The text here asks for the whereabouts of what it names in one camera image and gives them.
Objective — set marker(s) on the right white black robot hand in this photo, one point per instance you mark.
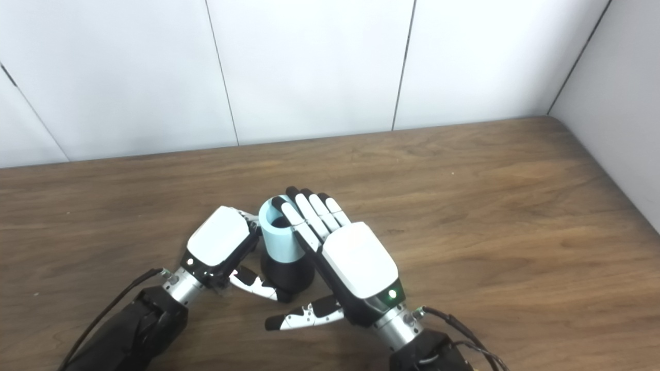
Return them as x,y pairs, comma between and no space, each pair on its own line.
358,263

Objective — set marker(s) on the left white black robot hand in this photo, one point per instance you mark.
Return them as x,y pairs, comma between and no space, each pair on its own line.
216,242

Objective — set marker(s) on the black flared nozzle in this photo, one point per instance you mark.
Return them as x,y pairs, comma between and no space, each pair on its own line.
286,275

